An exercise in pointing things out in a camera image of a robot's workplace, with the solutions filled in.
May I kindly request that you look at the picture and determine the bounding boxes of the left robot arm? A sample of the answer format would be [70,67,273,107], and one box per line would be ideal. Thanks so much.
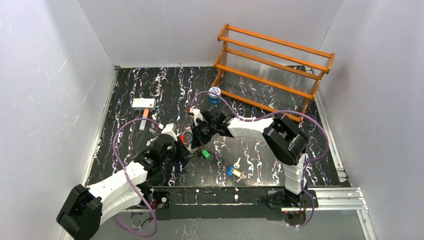
[56,133,190,240]

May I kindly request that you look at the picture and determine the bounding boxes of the metal key organizer red handle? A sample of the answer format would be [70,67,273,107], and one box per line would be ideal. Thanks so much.
[179,129,201,158]

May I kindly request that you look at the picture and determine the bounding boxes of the blue key tag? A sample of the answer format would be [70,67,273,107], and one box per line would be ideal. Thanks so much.
[227,166,235,178]

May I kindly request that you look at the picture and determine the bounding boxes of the orange wooden shelf rack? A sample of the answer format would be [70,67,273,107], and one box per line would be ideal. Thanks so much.
[212,23,336,114]

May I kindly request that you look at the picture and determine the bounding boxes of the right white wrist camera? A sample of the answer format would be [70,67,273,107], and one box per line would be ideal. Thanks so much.
[188,107,204,126]

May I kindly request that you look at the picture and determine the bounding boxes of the aluminium rail frame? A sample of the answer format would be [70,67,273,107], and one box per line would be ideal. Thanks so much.
[61,187,378,240]

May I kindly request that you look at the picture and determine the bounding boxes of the silver loose key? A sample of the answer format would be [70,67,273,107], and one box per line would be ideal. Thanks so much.
[233,157,241,169]

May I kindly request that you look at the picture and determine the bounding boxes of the green key tag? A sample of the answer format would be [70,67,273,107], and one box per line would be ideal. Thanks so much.
[201,149,211,159]

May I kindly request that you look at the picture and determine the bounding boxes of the white orange marker pen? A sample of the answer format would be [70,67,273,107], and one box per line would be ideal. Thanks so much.
[139,108,150,131]

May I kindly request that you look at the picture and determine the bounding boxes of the white box with red logo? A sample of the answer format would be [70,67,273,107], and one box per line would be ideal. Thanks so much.
[131,98,157,111]

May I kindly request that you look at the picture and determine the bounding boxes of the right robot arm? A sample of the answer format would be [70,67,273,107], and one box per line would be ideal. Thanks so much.
[184,108,308,199]

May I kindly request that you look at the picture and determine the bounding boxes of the blue jar with patterned lid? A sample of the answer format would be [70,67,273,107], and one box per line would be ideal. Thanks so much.
[208,86,222,106]

